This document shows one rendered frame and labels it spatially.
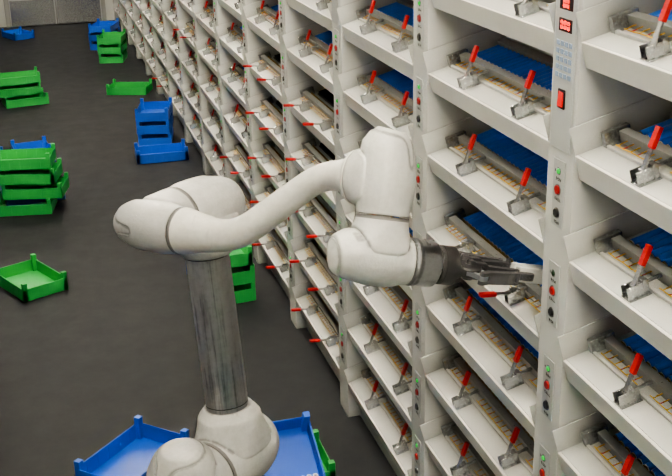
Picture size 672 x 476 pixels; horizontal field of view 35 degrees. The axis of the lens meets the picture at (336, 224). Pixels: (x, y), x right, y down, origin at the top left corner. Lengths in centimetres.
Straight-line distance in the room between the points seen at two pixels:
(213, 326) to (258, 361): 149
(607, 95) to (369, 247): 49
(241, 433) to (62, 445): 113
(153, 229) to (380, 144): 55
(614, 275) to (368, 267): 43
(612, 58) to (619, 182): 19
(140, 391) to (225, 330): 137
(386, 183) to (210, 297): 66
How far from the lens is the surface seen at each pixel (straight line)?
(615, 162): 180
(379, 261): 193
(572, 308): 196
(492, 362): 238
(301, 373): 384
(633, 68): 168
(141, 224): 227
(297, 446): 322
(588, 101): 184
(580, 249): 192
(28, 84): 821
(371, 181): 194
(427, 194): 255
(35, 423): 371
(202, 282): 243
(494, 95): 222
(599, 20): 182
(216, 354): 249
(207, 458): 245
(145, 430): 352
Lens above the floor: 180
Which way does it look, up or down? 20 degrees down
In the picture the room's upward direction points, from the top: 1 degrees counter-clockwise
